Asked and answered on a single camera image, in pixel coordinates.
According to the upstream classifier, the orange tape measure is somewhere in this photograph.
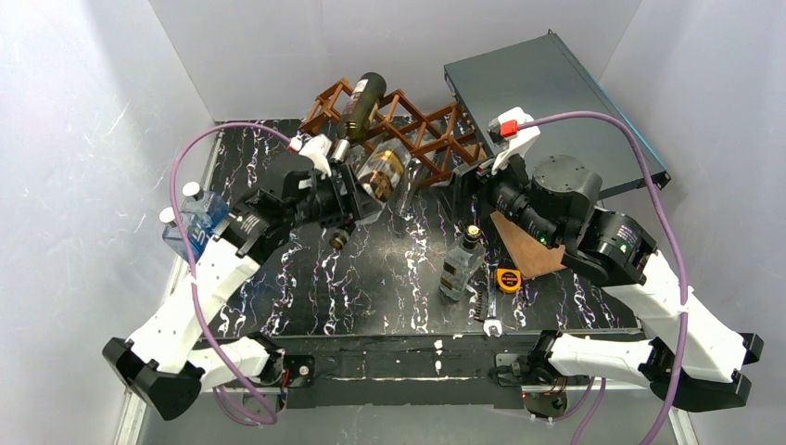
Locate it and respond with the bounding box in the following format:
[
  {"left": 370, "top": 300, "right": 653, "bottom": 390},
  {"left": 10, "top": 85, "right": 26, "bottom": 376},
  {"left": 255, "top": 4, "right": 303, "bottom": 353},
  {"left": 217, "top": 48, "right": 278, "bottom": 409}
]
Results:
[{"left": 495, "top": 268, "right": 523, "bottom": 294}]

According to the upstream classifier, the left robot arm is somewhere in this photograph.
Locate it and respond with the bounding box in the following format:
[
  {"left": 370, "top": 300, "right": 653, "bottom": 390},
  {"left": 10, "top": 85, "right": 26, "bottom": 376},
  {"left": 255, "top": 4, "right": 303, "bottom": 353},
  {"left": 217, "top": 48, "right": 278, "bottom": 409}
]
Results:
[{"left": 103, "top": 152, "right": 397, "bottom": 421}]

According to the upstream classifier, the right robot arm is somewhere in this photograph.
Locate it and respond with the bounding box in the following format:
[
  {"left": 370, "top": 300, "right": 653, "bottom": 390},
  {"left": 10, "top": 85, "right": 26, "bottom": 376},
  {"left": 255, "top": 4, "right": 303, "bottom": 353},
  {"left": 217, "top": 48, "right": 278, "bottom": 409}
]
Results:
[{"left": 449, "top": 155, "right": 764, "bottom": 413}]

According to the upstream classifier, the silver wrench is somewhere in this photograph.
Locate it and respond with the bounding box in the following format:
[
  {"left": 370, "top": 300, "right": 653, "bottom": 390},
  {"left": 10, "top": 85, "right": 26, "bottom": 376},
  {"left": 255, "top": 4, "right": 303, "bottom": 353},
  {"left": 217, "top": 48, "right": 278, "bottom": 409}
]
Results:
[{"left": 483, "top": 290, "right": 503, "bottom": 337}]

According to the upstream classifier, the blue square glass bottle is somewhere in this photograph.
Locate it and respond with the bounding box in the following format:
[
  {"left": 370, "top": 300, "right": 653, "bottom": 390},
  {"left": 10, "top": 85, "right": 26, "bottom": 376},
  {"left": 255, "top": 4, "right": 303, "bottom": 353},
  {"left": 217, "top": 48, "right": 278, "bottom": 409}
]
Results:
[
  {"left": 159, "top": 207, "right": 211, "bottom": 261},
  {"left": 182, "top": 182, "right": 230, "bottom": 235}
]

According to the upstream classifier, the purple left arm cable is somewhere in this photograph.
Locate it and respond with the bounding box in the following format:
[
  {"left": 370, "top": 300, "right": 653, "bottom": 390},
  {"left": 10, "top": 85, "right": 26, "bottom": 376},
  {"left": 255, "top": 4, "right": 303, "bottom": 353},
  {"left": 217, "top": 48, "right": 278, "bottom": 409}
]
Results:
[{"left": 169, "top": 121, "right": 302, "bottom": 426}]

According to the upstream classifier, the black comb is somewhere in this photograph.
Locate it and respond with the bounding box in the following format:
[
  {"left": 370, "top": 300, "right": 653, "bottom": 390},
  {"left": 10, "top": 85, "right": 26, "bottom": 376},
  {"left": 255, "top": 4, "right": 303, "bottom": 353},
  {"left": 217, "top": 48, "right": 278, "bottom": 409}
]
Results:
[{"left": 472, "top": 287, "right": 488, "bottom": 323}]

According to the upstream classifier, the brown wooden wine rack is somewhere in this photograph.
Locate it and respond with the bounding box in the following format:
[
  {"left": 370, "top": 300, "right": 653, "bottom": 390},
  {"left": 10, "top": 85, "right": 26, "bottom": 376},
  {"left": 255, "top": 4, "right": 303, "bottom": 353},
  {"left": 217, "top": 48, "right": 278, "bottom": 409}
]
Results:
[{"left": 298, "top": 79, "right": 487, "bottom": 186}]

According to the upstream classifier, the clear wine glass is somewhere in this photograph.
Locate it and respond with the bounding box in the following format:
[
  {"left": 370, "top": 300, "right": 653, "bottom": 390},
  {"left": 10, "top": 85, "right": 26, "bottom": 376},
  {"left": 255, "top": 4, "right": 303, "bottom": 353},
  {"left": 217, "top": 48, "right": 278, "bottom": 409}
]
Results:
[{"left": 392, "top": 159, "right": 429, "bottom": 217}]

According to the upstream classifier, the dark green wine bottle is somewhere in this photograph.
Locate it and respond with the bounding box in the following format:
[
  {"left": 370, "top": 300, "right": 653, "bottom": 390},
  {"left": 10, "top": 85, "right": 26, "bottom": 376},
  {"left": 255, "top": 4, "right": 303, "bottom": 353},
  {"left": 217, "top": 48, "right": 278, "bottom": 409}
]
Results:
[{"left": 330, "top": 71, "right": 387, "bottom": 161}]

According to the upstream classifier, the brown wooden board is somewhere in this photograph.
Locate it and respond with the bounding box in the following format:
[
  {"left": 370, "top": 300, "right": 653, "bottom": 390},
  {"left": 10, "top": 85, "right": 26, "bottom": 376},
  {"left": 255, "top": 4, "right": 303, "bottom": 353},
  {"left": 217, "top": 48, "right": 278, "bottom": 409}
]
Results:
[{"left": 490, "top": 211, "right": 564, "bottom": 281}]

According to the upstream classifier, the clear square liquor bottle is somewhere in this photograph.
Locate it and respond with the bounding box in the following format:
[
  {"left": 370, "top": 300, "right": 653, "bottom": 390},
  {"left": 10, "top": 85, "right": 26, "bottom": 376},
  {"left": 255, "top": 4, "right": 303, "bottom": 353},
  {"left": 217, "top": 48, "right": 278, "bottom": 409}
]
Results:
[
  {"left": 439, "top": 224, "right": 486, "bottom": 301},
  {"left": 329, "top": 139, "right": 412, "bottom": 250}
]

